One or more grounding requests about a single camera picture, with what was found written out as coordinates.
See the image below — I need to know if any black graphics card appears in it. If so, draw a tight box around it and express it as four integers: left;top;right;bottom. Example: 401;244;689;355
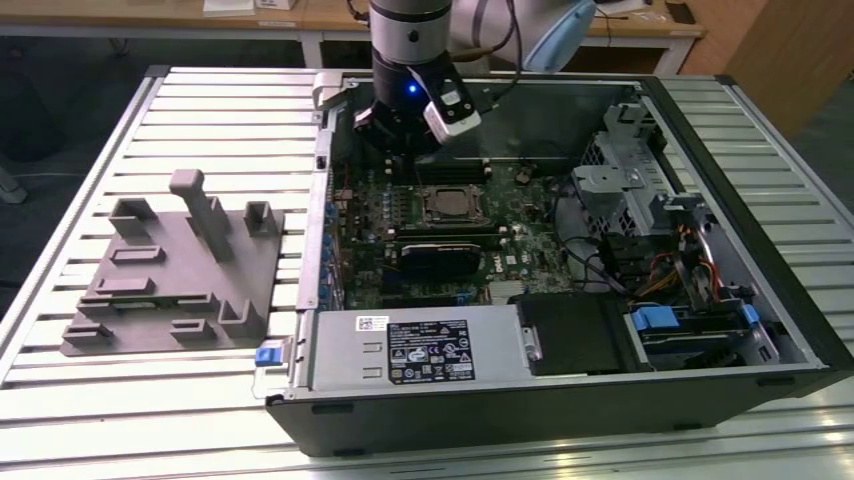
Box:
396;242;483;280

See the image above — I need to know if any grey chair foot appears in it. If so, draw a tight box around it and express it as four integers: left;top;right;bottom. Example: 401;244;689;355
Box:
0;164;29;204

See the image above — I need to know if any grey parts rack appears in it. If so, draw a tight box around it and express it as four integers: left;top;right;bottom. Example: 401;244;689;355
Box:
57;168;286;357

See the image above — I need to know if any wooden desk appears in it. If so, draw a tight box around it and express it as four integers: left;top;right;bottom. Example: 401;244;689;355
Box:
0;0;708;76

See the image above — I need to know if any green motherboard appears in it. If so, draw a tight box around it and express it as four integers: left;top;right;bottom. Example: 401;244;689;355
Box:
325;159;575;311

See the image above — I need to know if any grey corner bracket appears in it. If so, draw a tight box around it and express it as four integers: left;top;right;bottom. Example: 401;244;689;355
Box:
310;71;348;110

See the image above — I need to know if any black RAM stick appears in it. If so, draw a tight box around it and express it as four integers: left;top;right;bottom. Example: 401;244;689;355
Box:
396;224;500;237
397;232;503;247

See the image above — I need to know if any grey power supply unit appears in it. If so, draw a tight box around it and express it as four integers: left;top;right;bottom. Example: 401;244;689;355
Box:
292;304;535;396

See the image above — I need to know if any orange yellow wire bundle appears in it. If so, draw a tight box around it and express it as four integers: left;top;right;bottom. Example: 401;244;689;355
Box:
636;252;681;299

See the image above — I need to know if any black PC case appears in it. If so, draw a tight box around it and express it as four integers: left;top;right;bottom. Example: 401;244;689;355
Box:
262;73;854;459

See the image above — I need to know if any wooden cabinet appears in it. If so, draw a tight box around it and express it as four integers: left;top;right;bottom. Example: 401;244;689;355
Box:
679;0;854;141

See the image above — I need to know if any silver CPU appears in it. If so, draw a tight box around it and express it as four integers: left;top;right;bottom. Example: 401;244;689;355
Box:
432;192;479;219

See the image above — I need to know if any silver drive cage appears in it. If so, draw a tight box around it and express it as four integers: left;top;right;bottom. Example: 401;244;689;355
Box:
569;102;675;236

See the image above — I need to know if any blue case latch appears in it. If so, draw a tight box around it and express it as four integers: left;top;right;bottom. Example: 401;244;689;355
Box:
254;338;294;371

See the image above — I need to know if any CPU socket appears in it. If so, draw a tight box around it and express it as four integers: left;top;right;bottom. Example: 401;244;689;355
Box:
413;183;496;229

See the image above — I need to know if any metal socket cover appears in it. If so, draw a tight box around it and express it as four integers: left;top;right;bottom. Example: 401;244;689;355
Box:
419;184;492;227

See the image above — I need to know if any small silver heat sink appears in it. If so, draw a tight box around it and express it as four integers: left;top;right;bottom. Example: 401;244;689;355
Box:
489;282;528;304

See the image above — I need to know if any black plastic shroud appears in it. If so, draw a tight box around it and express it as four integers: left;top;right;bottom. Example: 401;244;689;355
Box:
509;293;652;376

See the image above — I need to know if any blue disk carrier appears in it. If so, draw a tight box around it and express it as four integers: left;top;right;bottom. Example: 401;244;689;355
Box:
625;302;765;351

